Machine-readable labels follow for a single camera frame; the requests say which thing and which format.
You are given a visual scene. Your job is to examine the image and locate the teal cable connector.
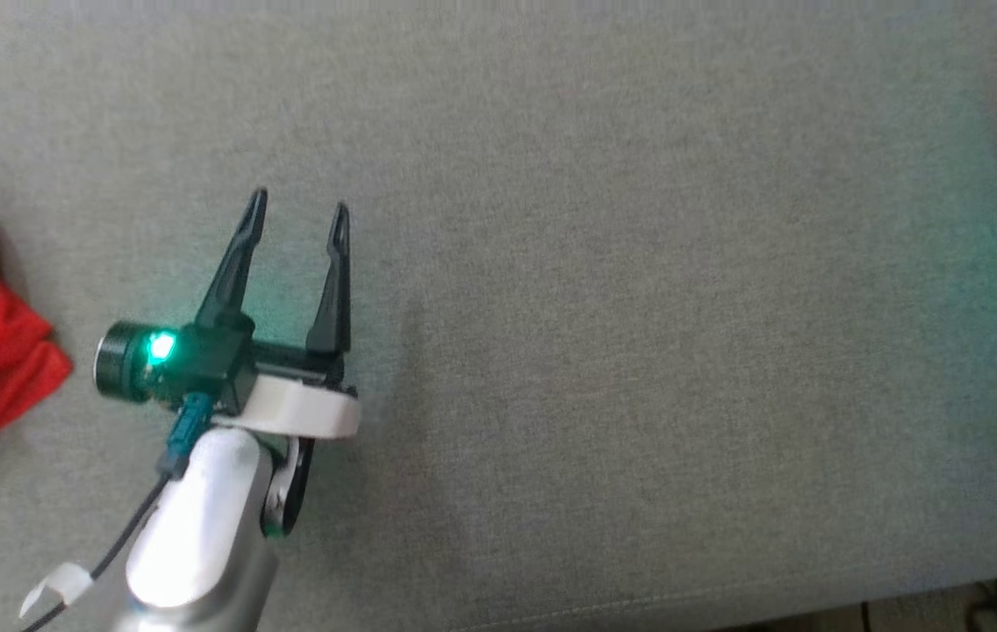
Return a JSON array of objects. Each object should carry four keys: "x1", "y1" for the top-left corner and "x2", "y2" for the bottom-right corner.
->
[{"x1": 166, "y1": 392, "x2": 218, "y2": 477}]

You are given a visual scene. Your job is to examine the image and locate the white cable tag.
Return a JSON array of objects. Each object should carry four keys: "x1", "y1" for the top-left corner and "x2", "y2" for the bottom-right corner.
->
[{"x1": 18, "y1": 562, "x2": 95, "y2": 619}]

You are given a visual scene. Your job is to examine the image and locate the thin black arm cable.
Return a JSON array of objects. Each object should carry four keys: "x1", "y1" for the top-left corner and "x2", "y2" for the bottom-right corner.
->
[{"x1": 22, "y1": 469, "x2": 180, "y2": 632}]

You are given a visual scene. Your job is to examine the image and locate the grey sofa seat cushion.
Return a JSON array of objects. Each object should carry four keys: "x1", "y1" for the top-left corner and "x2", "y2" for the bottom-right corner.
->
[{"x1": 0, "y1": 0, "x2": 997, "y2": 632}]

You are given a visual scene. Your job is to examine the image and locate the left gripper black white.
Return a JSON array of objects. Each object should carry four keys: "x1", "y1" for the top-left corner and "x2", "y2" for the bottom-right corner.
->
[{"x1": 176, "y1": 187, "x2": 362, "y2": 441}]

